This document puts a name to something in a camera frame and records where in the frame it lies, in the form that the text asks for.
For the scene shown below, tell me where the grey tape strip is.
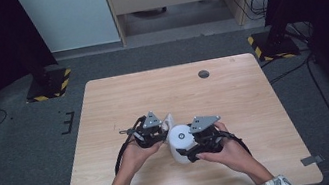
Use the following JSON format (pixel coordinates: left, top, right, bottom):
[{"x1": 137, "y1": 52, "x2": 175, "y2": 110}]
[{"x1": 299, "y1": 153, "x2": 325, "y2": 168}]

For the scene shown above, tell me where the white cylindrical cup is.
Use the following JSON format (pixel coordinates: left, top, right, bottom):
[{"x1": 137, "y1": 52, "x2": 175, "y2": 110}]
[{"x1": 165, "y1": 121, "x2": 200, "y2": 167}]

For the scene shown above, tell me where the hand-held gripper black cable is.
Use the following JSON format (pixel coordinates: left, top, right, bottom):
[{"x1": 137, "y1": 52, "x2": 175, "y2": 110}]
[
  {"x1": 221, "y1": 124, "x2": 253, "y2": 161},
  {"x1": 106, "y1": 115, "x2": 155, "y2": 177}
]

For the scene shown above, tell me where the white cabinet panel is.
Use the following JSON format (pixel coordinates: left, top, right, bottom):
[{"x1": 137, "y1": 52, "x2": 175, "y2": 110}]
[{"x1": 16, "y1": 0, "x2": 121, "y2": 58}]

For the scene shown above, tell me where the person's right hand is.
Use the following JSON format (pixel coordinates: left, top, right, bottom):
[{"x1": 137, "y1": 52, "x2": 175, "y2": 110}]
[{"x1": 190, "y1": 116, "x2": 257, "y2": 183}]

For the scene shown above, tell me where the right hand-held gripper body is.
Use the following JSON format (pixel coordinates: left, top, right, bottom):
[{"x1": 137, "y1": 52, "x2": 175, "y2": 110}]
[{"x1": 186, "y1": 111, "x2": 231, "y2": 159}]

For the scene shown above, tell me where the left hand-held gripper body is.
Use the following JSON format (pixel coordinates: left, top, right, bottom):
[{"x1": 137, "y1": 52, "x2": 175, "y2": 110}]
[{"x1": 129, "y1": 108, "x2": 169, "y2": 151}]

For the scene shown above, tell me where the person's left hand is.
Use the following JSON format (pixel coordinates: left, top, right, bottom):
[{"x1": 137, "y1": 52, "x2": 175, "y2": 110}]
[{"x1": 115, "y1": 134, "x2": 170, "y2": 183}]

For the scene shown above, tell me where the black yellow striped stand base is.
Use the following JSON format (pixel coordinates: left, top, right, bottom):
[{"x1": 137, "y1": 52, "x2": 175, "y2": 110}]
[
  {"x1": 22, "y1": 66, "x2": 76, "y2": 104},
  {"x1": 246, "y1": 26, "x2": 301, "y2": 66}
]

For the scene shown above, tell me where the right hand-held gripper black cable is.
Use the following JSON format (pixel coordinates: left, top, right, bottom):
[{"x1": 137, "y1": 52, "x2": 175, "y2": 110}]
[{"x1": 221, "y1": 124, "x2": 253, "y2": 161}]

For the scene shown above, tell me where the dark round table grommet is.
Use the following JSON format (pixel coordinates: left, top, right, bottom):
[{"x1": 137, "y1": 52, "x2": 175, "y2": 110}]
[{"x1": 196, "y1": 69, "x2": 211, "y2": 81}]

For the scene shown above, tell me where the left hand-held gripper black cable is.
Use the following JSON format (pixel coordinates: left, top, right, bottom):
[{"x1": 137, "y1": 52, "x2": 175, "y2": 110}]
[{"x1": 106, "y1": 115, "x2": 155, "y2": 177}]

